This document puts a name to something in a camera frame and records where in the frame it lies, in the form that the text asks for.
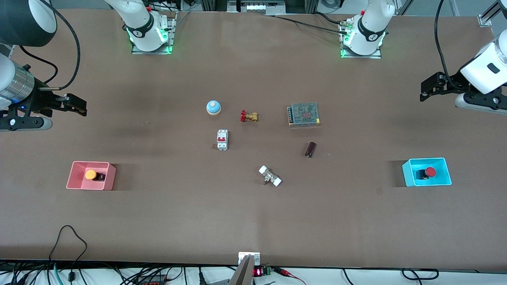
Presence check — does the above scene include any metal mesh power supply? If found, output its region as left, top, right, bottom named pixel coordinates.
left=287, top=102, right=321, bottom=127

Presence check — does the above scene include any aluminium frame profile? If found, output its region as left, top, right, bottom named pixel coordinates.
left=477, top=0, right=507, bottom=28

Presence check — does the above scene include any silver equipment box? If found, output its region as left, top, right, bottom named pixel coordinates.
left=227, top=0, right=286, bottom=15

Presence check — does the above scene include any pink plastic bin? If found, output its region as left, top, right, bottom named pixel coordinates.
left=66, top=161, right=116, bottom=191

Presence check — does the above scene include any black looped cable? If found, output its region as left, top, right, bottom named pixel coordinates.
left=48, top=225, right=88, bottom=282

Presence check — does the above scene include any white capped pipe valve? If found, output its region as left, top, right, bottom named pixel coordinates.
left=259, top=165, right=282, bottom=187

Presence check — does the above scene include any black coiled cable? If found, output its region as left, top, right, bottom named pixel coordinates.
left=401, top=268, right=440, bottom=281

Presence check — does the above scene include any cyan plastic bin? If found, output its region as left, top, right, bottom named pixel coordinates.
left=402, top=158, right=452, bottom=187

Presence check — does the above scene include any orange power strip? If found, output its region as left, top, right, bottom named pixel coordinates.
left=136, top=273, right=169, bottom=285

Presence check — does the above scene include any black cable on table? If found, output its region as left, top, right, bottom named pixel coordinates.
left=263, top=11, right=350, bottom=30

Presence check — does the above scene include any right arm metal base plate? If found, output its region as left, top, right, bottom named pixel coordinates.
left=131, top=12, right=177, bottom=55

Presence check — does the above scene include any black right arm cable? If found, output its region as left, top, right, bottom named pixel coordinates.
left=18, top=0, right=82, bottom=91

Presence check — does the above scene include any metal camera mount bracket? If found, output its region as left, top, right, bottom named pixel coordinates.
left=229, top=251, right=261, bottom=285

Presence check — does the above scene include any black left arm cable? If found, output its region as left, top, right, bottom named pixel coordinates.
left=434, top=0, right=461, bottom=90

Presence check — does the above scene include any red clip lead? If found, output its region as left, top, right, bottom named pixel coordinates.
left=273, top=267, right=308, bottom=285

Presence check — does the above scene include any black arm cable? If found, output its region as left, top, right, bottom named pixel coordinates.
left=434, top=0, right=461, bottom=90
left=18, top=0, right=82, bottom=91

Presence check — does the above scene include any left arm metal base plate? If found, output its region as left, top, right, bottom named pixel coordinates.
left=339, top=20, right=383, bottom=59

